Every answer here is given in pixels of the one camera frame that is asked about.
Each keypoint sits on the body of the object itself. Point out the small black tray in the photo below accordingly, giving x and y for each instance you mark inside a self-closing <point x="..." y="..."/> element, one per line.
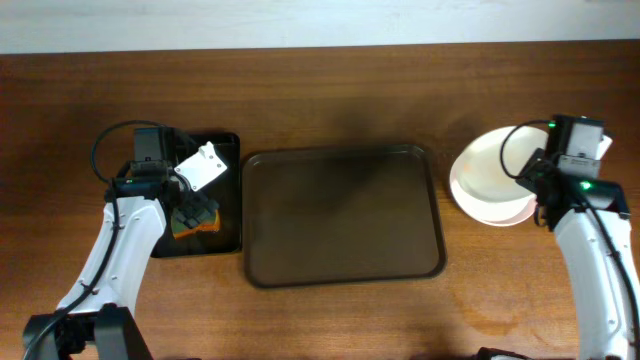
<point x="226" y="190"/>

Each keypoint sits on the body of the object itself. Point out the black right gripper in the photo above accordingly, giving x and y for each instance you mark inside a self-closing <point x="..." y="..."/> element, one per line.
<point x="530" y="167"/>

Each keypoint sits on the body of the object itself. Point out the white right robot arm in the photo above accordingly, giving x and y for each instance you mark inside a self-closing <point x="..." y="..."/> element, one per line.
<point x="590" y="221"/>

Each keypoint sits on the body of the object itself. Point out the yellow green sponge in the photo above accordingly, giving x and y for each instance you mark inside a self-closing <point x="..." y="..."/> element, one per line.
<point x="211" y="225"/>

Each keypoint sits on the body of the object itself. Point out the white plate with sauce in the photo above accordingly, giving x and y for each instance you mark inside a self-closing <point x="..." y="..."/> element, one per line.
<point x="502" y="214"/>

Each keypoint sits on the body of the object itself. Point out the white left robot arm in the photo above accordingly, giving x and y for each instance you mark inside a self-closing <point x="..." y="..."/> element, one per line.
<point x="99" y="308"/>

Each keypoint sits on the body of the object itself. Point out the brown plastic serving tray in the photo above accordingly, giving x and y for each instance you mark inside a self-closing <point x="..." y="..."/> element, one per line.
<point x="340" y="215"/>

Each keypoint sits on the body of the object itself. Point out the white round plate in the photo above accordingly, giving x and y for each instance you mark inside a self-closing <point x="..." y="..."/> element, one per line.
<point x="478" y="174"/>

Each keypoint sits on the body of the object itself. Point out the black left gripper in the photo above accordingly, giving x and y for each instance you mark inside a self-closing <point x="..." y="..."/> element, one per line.
<point x="195" y="211"/>

